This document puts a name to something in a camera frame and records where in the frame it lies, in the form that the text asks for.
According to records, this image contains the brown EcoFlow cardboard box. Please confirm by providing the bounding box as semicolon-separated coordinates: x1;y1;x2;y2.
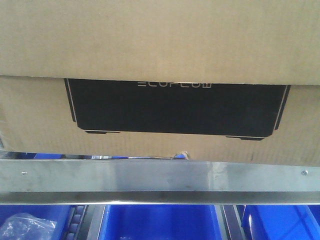
0;0;320;166

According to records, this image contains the blue bin behind box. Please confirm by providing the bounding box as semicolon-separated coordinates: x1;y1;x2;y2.
18;152;188;160

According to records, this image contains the blue bin lower middle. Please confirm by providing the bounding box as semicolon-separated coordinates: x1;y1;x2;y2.
98;204;223;240

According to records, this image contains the right roller track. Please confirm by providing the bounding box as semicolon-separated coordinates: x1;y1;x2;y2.
215;205;247;240

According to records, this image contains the roller track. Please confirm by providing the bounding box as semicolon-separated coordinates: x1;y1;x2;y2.
61;204;106;240
215;205;247;240

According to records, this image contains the left roller track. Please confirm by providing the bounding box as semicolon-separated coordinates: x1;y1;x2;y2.
61;204;106;240

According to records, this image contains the blue bin lower left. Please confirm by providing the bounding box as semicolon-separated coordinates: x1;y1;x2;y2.
0;205;72;240

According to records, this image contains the blue bin lower right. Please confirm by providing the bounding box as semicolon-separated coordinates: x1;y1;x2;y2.
238;205;320;240

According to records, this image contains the clear plastic bag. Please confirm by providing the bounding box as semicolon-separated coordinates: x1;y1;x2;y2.
0;213;57;240

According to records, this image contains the steel shelf front rail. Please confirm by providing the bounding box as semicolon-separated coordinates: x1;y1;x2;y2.
0;159;320;205

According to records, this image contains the right rail screw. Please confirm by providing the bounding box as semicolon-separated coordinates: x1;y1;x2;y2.
301;170;309;176

